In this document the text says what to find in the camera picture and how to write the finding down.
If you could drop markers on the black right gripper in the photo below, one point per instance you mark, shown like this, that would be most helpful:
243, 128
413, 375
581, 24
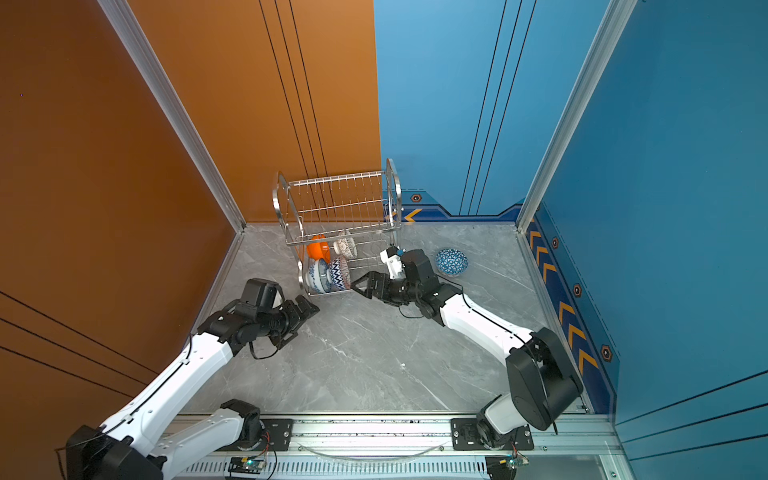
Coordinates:
375, 278

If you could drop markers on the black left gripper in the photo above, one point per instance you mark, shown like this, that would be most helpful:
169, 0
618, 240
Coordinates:
296, 316

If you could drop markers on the blue white floral bowl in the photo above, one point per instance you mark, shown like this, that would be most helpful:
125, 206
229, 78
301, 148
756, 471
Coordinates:
316, 277

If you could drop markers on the white brown patterned bowl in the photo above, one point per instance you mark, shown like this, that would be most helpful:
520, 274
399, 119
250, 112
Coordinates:
346, 247

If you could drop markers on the orange plastic bowl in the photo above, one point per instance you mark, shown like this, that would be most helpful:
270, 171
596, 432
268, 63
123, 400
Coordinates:
319, 249

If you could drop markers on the dark blue patterned bowl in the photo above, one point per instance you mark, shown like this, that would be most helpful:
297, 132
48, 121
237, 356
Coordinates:
451, 262

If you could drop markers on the red patterned ceramic bowl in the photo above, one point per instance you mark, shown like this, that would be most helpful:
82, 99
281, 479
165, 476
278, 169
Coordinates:
339, 274

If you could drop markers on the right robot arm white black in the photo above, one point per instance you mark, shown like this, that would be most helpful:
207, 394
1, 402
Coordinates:
542, 380

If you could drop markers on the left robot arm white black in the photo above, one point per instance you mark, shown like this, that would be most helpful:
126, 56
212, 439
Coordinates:
130, 444

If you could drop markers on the steel two-tier dish rack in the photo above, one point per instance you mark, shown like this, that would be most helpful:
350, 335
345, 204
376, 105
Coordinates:
366, 206

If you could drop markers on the green circuit board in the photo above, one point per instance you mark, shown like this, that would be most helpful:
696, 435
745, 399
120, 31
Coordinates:
246, 466

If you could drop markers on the small right circuit board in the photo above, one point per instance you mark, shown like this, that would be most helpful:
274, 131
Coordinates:
514, 462

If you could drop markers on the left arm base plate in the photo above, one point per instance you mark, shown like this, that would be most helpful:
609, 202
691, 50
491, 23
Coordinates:
270, 434

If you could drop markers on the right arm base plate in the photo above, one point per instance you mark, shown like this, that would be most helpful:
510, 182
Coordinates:
472, 434

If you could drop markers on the aluminium front rail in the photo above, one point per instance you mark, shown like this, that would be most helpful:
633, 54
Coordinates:
354, 437

